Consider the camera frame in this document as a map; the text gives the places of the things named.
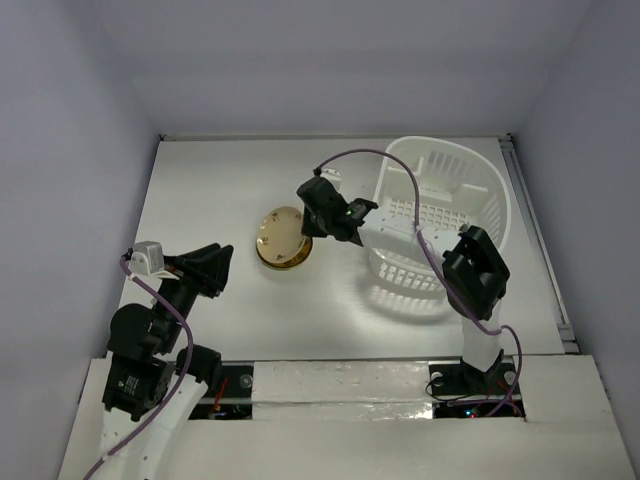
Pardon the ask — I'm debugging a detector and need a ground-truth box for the aluminium rail right edge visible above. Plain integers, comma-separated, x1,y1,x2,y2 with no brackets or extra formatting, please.
498,134,581,355

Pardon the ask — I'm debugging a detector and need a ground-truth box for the white foam block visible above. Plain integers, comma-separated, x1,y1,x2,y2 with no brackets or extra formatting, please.
251,360,434,422

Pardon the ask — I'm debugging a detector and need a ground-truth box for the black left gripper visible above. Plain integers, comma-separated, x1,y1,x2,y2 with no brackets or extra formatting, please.
154,240,234,349

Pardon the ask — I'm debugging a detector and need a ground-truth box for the lime green plate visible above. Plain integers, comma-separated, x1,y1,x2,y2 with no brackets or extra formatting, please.
264,259,307,272

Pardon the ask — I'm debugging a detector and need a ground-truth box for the white plastic dish rack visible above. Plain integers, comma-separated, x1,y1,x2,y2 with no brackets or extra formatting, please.
368,136,511,296

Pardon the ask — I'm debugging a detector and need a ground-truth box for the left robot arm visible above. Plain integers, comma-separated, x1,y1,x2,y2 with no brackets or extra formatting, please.
85,241,234,479

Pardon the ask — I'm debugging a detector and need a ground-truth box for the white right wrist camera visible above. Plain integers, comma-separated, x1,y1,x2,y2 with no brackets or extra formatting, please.
320,169,342,190

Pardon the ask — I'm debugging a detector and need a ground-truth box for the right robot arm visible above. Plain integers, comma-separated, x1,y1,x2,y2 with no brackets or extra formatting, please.
296,176,510,394

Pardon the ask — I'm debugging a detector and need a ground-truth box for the yellow patterned plate brown rim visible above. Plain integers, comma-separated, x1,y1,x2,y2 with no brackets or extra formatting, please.
256,239,313,271

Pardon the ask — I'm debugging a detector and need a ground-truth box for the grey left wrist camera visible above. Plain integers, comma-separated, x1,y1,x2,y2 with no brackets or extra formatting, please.
126,241,165,277

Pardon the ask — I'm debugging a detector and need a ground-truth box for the beige plate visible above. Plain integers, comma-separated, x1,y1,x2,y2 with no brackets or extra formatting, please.
256,206,307,264

